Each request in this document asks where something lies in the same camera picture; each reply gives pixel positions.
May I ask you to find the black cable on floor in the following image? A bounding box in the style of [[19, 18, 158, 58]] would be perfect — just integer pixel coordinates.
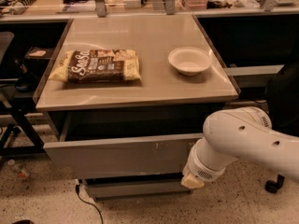
[[74, 184, 105, 224]]

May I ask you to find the grey cabinet desk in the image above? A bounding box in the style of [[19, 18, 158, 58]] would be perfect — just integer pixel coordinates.
[[36, 15, 238, 140]]

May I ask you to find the white paper bowl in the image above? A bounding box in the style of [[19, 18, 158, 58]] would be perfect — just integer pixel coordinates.
[[168, 47, 212, 76]]

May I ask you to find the grey top drawer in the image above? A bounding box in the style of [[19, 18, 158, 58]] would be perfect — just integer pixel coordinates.
[[44, 113, 202, 179]]

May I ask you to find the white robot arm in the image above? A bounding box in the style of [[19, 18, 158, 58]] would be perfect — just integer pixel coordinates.
[[181, 106, 299, 189]]

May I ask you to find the plastic bottle on floor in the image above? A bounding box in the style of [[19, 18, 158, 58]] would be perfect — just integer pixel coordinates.
[[7, 160, 30, 179]]

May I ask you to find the brown yellow snack bag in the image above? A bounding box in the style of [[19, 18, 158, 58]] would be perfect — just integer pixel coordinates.
[[49, 49, 141, 83]]

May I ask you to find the black stand left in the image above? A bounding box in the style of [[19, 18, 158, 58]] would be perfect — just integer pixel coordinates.
[[0, 32, 44, 157]]

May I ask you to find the black office chair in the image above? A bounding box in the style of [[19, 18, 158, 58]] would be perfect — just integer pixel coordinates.
[[264, 59, 299, 194]]

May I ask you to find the grey lower drawer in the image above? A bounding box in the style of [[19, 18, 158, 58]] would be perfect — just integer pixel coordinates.
[[83, 179, 191, 200]]

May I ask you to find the grey drawer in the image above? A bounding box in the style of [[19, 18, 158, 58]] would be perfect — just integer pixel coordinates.
[[44, 113, 202, 179], [83, 179, 191, 200]]

